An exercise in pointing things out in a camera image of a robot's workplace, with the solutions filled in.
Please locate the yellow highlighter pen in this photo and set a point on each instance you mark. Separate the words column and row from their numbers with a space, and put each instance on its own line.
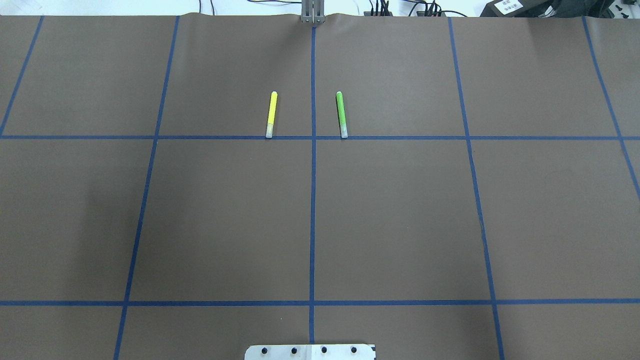
column 270, row 123

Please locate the green highlighter pen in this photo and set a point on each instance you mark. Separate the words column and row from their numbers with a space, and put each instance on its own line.
column 341, row 113

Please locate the brown paper table mat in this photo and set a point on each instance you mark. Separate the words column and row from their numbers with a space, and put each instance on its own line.
column 485, row 205

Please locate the aluminium frame post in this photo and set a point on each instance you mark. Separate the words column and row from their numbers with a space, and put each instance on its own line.
column 313, row 12

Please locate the white camera stand pedestal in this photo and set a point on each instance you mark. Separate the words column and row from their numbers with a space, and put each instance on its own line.
column 340, row 351

